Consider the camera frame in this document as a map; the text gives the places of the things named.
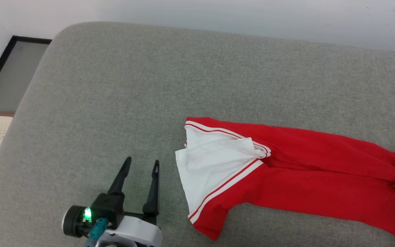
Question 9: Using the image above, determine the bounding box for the red white basketball jersey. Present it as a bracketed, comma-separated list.
[175, 117, 395, 246]

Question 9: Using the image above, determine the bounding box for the grey fabric sofa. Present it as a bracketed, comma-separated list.
[0, 22, 395, 247]

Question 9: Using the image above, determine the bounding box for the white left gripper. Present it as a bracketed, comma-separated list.
[95, 156, 163, 247]

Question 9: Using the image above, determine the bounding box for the teal cable connector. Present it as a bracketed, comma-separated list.
[87, 218, 109, 242]

